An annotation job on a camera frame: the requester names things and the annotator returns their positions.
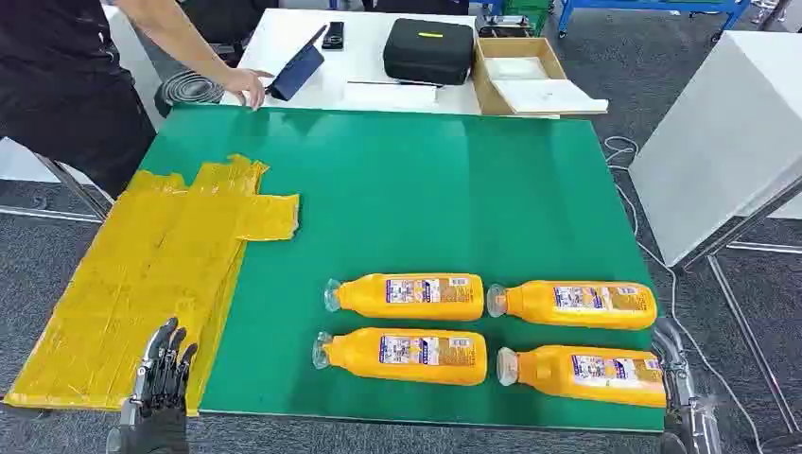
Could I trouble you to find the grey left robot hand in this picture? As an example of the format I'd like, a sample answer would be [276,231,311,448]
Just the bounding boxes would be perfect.
[106,317,199,454]

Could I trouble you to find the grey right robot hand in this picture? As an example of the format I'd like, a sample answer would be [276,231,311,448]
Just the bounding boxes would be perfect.
[651,316,724,454]

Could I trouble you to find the orange drink bottle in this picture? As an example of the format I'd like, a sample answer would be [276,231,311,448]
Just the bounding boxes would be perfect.
[311,327,489,387]
[323,272,485,323]
[496,345,668,410]
[486,280,658,331]

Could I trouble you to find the yellow plastic sheet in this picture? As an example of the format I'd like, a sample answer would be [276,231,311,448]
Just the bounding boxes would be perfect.
[3,153,301,418]

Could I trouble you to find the large white table metal legs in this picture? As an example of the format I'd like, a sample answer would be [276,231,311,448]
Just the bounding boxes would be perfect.
[628,29,802,433]

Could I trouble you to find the grey metal table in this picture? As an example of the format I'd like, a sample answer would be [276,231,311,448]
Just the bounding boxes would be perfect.
[0,153,115,225]

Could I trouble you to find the white sheet on box flap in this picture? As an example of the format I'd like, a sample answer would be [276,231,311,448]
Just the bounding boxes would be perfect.
[491,78,610,116]

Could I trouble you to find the green table mat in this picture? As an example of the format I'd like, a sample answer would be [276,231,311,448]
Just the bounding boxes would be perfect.
[138,105,667,433]

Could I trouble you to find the person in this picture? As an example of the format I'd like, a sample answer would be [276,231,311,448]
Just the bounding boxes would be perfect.
[0,0,277,200]

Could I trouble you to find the cardboard box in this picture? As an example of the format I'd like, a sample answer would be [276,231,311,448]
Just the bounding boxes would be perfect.
[471,37,568,118]

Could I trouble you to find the white foam pad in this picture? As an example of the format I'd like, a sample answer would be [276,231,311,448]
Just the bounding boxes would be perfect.
[483,57,551,81]

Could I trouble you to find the person's hand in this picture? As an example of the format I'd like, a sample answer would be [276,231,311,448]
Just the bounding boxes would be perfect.
[222,67,275,113]

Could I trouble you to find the tablet in blue case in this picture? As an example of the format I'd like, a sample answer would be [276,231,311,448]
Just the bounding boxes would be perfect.
[269,25,328,102]

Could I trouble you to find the small black device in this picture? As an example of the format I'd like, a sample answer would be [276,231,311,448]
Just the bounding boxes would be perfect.
[477,15,535,39]

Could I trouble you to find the green crate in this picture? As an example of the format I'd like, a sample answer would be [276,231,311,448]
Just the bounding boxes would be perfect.
[504,0,556,36]

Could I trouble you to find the white paper sheet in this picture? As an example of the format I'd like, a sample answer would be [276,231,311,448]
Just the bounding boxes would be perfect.
[342,81,439,112]

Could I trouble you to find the black zip case yellow tag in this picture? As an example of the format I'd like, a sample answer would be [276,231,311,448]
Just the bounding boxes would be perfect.
[382,18,476,86]

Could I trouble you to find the white table with tablet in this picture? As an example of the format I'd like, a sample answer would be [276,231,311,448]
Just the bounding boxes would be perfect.
[220,8,483,117]

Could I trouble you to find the coiled black hose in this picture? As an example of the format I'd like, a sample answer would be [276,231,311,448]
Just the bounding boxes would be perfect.
[154,68,225,119]

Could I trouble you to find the blue metal frame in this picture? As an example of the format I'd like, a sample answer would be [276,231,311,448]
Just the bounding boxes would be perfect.
[557,0,752,42]

